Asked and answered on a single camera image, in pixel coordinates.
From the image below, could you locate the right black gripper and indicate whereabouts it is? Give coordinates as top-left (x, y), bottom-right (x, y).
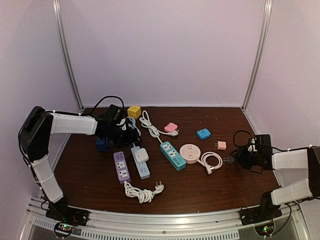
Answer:
top-left (230, 145), bottom-right (262, 170)

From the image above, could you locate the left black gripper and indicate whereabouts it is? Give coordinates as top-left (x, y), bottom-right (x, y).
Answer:
top-left (107, 124), bottom-right (143, 150)

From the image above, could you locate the light blue cable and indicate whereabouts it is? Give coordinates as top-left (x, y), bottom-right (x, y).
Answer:
top-left (128, 117), bottom-right (141, 137)

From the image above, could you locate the dark blue cube adapter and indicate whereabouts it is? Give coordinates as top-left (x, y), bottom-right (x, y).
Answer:
top-left (95, 137), bottom-right (113, 153)

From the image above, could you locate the white charger block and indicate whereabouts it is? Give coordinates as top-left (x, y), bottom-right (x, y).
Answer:
top-left (134, 148), bottom-right (149, 163)

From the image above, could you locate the yellow cube adapter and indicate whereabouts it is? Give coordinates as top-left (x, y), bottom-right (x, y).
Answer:
top-left (127, 105), bottom-right (142, 120)

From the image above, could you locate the dark grey charger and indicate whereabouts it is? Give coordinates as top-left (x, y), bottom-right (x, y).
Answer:
top-left (223, 156), bottom-right (235, 166)

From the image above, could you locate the grey-blue power strip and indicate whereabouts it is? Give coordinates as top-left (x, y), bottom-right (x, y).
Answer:
top-left (131, 146), bottom-right (151, 180)

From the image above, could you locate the purple power strip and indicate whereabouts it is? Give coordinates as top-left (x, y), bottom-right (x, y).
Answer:
top-left (113, 151), bottom-right (131, 184)

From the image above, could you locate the small peach plug adapter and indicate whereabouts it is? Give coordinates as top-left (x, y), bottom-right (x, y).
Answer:
top-left (214, 141), bottom-right (227, 151)

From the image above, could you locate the pink cube adapter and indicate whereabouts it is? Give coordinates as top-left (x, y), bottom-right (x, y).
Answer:
top-left (164, 122), bottom-right (178, 133)

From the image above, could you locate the pink-white socket cable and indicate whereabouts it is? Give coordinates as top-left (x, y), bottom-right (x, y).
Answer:
top-left (197, 151), bottom-right (224, 176)

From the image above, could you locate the white cable with plug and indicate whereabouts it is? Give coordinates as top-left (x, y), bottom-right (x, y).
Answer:
top-left (123, 181), bottom-right (166, 204)

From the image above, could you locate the blue plug adapter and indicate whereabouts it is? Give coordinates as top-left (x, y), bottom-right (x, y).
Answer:
top-left (196, 128), bottom-right (211, 140)

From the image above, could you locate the pink round socket base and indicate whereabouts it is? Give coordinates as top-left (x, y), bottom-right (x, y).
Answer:
top-left (179, 143), bottom-right (201, 165)

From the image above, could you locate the teal power strip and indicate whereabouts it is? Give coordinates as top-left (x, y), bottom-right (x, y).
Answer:
top-left (160, 141), bottom-right (187, 171)

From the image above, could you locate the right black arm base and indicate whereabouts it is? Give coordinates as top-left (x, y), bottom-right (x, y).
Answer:
top-left (238, 191), bottom-right (282, 226)

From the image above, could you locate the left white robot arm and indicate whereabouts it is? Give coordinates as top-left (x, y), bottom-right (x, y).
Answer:
top-left (18, 106), bottom-right (141, 204)

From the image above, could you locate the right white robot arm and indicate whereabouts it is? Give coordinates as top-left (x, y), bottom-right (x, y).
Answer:
top-left (231, 146), bottom-right (320, 221)

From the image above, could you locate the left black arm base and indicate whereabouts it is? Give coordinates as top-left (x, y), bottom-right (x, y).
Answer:
top-left (44, 195), bottom-right (89, 227)

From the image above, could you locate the aluminium front rail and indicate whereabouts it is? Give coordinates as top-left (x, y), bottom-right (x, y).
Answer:
top-left (17, 197), bottom-right (311, 240)

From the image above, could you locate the left aluminium frame post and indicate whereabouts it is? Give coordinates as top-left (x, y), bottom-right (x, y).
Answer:
top-left (52, 0), bottom-right (84, 112)

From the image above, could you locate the aluminium frame post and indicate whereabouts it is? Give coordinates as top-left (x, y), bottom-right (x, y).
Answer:
top-left (241, 0), bottom-right (273, 112)
top-left (52, 0), bottom-right (84, 112)

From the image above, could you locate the right aluminium frame post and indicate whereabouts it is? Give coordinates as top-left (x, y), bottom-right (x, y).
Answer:
top-left (241, 0), bottom-right (273, 112)

